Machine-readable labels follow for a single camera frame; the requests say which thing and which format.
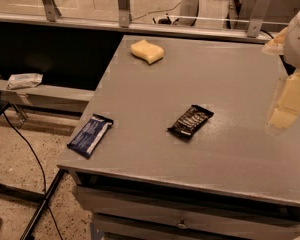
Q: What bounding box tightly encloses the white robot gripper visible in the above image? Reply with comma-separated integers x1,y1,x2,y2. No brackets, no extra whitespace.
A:
262,11,300,129

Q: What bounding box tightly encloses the white crumpled packet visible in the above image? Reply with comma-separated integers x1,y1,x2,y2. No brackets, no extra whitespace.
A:
7,73,43,90

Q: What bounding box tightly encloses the grey metal drawer cabinet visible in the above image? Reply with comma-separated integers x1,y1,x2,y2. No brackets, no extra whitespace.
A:
58,36,300,240

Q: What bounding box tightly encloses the blue rxbar wrapper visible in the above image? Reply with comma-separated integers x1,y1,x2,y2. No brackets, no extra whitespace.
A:
67,114,114,159

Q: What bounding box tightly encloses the yellow sponge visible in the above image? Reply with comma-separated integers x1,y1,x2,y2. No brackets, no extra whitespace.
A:
130,39,164,65

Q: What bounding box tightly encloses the black background cable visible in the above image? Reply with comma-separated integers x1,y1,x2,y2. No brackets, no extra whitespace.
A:
131,0,201,27

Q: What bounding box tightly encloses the black tripod leg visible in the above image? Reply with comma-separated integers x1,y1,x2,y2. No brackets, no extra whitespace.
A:
0,169,65,240

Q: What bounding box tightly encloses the black floor cable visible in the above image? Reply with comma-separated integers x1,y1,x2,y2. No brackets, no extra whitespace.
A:
1,110,65,240

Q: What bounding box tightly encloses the black chocolate rxbar wrapper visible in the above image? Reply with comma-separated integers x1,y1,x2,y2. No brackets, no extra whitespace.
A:
168,105,214,138

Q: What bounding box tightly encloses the grey low metal beam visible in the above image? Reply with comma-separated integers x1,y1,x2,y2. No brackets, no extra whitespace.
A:
0,79,94,125

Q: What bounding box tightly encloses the grey metal railing frame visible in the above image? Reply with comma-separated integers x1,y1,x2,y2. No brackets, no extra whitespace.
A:
0,0,276,43

